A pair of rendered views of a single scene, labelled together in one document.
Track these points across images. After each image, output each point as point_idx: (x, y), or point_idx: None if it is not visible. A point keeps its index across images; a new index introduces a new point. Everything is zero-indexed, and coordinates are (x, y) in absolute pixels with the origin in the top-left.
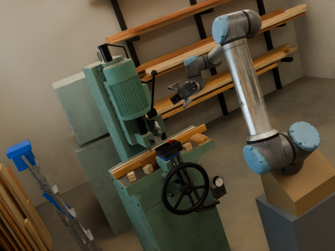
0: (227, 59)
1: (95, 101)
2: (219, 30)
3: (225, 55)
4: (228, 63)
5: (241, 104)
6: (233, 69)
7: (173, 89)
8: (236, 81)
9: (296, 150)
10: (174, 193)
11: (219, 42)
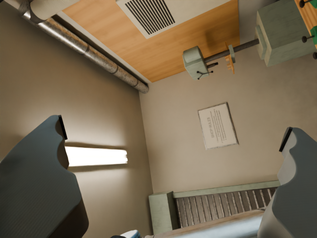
0: (169, 232)
1: None
2: (123, 234)
3: (161, 236)
4: (178, 229)
5: (261, 208)
6: (191, 225)
7: (60, 163)
8: (214, 219)
9: None
10: None
11: (137, 231)
